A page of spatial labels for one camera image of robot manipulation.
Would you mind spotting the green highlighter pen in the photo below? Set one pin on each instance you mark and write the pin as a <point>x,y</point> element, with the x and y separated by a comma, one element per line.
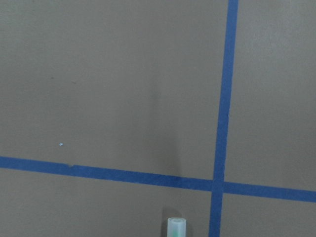
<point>176,227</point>

